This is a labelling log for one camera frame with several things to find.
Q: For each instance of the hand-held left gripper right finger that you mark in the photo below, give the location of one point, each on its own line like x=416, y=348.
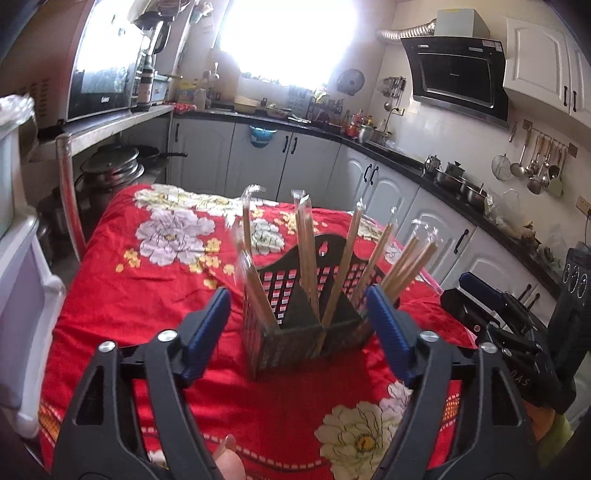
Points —
x=390, y=332

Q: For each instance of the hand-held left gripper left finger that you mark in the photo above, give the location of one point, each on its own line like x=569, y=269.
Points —
x=207, y=332

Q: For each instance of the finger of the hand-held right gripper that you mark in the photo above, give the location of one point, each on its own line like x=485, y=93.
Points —
x=466, y=311
x=482, y=290

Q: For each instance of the black plastic utensil basket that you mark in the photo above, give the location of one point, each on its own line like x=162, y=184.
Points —
x=300, y=341

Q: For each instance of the bunch of chopsticks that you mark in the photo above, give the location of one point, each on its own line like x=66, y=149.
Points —
x=307, y=258

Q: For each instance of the person's right forearm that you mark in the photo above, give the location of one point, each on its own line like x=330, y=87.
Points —
x=554, y=434

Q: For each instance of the row of hanging metal utensils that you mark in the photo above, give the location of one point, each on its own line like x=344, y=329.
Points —
x=540, y=161

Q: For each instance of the hanging utensils beside fan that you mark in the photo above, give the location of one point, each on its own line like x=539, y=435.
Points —
x=395, y=92

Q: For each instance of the person's left hand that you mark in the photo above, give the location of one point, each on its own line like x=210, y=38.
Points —
x=230, y=461

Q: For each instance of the red floral tablecloth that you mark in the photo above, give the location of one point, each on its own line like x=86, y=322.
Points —
x=161, y=300

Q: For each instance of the clear plastic bags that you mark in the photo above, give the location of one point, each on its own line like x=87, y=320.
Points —
x=512, y=217

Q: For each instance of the stainless steel bowls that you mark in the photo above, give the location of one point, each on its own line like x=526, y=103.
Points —
x=461, y=189

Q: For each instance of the dark lidded pot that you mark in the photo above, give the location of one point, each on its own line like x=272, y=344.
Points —
x=454, y=170

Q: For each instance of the small metal kettle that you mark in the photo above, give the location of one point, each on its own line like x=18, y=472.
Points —
x=431, y=165

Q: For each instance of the black frying pan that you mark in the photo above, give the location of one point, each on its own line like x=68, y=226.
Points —
x=157, y=153

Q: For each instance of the steel cooking pot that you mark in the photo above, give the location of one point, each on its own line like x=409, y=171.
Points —
x=375, y=134

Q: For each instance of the stacked pots with lids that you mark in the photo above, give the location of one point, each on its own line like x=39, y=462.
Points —
x=111, y=166

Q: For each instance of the grey plastic drawer unit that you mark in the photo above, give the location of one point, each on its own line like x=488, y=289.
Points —
x=23, y=277

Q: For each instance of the blue hanging plastic bag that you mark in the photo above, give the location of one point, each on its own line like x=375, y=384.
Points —
x=262, y=136

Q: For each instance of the black range hood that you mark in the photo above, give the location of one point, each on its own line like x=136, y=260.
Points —
x=455, y=74

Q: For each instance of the cluster of condiment bottles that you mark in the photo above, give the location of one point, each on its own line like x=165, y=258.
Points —
x=337, y=115

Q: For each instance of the stainless steel shelf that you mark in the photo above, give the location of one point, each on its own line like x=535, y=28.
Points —
x=115, y=127

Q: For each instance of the yellow dish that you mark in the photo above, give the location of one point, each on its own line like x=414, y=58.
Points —
x=245, y=105

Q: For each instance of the white storage container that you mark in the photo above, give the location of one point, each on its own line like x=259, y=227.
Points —
x=159, y=90

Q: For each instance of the dark glass bottle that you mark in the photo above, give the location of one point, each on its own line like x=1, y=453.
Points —
x=145, y=83

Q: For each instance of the silver microwave oven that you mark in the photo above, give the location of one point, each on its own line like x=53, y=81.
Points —
x=106, y=69

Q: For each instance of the bright kitchen window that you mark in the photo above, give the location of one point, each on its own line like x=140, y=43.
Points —
x=286, y=41

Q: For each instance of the wall power socket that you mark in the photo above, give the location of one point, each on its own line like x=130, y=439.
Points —
x=584, y=205

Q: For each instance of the white wall cabinet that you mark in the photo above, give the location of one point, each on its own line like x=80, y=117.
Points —
x=535, y=69

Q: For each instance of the small round wall fan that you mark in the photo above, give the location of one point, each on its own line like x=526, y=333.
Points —
x=350, y=83

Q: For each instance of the beige duct cover box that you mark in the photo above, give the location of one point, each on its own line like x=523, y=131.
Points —
x=461, y=23

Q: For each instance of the silver flexible vent duct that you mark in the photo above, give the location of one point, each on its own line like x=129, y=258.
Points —
x=406, y=32

